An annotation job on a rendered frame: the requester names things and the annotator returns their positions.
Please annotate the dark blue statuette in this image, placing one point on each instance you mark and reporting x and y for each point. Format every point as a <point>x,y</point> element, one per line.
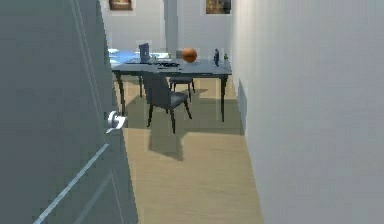
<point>216,57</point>

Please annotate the small green plant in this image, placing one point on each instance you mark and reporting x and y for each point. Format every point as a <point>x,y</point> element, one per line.
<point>225,57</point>

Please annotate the dark grey chair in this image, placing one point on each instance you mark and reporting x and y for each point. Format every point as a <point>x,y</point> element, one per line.
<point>181,81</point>
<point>163,95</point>

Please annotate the dark grey table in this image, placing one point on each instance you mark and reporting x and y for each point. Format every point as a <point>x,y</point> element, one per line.
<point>186,69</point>

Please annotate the grey room door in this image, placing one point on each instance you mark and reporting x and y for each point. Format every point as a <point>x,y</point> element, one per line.
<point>53,113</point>

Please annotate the brown framed picture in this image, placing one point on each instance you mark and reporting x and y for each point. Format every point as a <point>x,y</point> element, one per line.
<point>120,4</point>

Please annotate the yellow-brown framed picture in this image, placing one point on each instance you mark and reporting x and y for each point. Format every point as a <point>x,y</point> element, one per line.
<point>218,6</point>

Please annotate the orange basketball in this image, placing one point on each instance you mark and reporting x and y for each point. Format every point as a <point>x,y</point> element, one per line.
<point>189,55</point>

